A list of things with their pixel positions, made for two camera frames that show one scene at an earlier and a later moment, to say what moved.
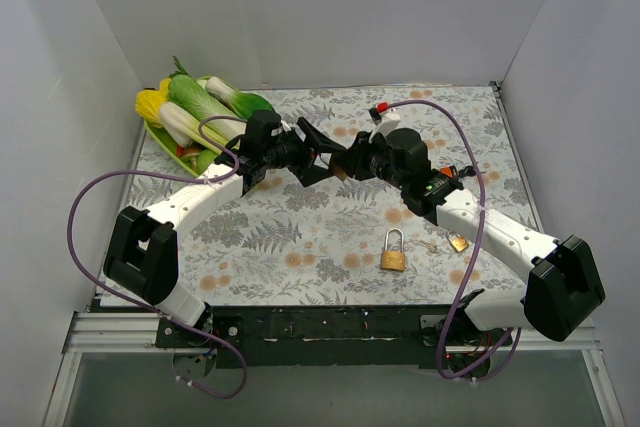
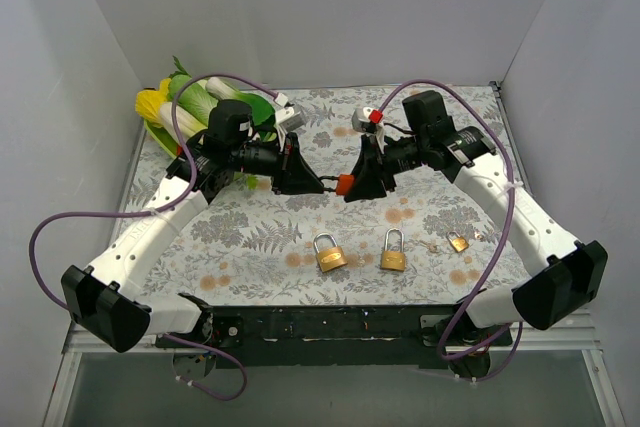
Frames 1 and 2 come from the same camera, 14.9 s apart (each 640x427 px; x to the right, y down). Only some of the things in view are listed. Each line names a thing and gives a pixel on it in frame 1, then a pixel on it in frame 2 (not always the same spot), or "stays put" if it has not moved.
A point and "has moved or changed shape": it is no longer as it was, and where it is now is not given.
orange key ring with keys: x=452 y=171 has moved or changed shape
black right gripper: x=360 y=155 → x=379 y=165
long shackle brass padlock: x=394 y=260 stays put
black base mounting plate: x=316 y=337 stays put
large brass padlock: x=457 y=241 stays put
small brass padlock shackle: x=340 y=174 → x=331 y=258
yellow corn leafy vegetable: x=149 y=102 stays put
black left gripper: x=304 y=151 → x=289 y=162
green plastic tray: x=163 y=139 stays put
